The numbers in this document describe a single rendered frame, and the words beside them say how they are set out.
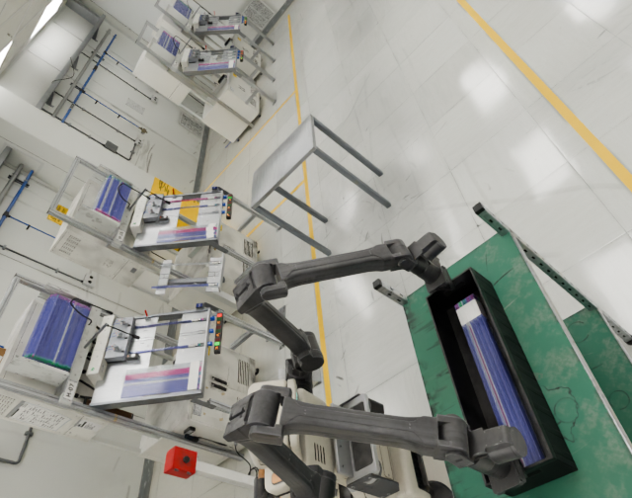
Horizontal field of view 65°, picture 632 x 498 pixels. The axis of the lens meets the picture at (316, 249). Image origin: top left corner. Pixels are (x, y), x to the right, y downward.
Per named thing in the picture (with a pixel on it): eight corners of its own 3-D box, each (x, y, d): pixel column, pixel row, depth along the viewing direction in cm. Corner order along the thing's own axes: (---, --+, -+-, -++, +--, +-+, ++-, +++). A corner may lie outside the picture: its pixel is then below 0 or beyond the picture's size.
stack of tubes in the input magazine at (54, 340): (91, 307, 347) (52, 290, 334) (70, 369, 310) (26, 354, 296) (83, 316, 353) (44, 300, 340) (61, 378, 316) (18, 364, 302)
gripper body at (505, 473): (508, 437, 108) (488, 428, 105) (525, 485, 101) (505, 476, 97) (483, 450, 111) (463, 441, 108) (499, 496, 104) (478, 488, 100)
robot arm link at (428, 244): (384, 245, 141) (396, 266, 135) (413, 216, 137) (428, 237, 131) (409, 259, 148) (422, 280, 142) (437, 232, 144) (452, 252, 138)
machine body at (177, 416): (261, 362, 412) (197, 334, 381) (261, 443, 361) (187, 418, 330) (215, 396, 442) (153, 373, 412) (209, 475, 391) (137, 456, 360)
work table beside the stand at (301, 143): (391, 206, 377) (313, 146, 337) (328, 256, 411) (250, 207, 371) (382, 171, 410) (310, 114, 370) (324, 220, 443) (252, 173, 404)
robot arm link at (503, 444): (438, 416, 102) (440, 457, 96) (487, 397, 96) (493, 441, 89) (475, 441, 107) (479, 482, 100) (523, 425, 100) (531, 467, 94)
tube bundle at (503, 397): (460, 309, 154) (453, 305, 153) (479, 297, 151) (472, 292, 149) (522, 474, 117) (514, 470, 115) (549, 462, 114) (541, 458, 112)
